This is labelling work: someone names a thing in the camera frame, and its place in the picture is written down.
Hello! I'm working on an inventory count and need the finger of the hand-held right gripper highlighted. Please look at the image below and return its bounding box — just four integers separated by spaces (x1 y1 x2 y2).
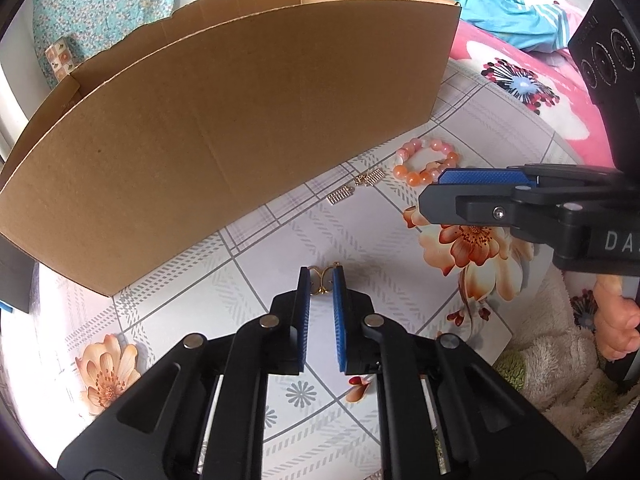
417 182 596 247
436 164 626 191

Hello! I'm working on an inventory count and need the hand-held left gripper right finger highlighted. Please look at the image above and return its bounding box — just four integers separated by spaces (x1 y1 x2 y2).
331 265 586 480

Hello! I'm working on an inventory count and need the beige patterned box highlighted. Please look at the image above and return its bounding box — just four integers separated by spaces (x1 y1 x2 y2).
44 35 81 81

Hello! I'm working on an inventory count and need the gold butterfly outline charm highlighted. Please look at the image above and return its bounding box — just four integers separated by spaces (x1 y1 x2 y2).
306 260 342 297

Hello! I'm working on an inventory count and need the orange pink bead bracelet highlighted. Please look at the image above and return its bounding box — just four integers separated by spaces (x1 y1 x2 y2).
393 139 460 186

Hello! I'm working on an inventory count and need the brown cardboard box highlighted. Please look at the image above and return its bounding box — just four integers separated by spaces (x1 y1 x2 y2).
0 0 463 297

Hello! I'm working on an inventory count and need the person's right hand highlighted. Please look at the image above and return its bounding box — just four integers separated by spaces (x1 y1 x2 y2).
592 276 640 361

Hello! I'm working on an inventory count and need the green plush cloth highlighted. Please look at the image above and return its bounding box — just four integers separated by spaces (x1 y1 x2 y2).
492 347 531 393

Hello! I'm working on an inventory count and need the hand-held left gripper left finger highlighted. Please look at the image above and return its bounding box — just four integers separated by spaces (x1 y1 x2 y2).
56 266 312 480

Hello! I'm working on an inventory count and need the teal floral cloth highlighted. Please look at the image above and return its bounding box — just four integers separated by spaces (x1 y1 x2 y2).
32 0 198 91

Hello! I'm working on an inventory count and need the white fluffy blanket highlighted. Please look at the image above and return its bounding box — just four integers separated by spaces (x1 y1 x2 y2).
492 260 640 466

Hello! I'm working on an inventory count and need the pink floral blanket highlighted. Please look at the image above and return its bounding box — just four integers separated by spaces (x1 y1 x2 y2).
447 0 640 171

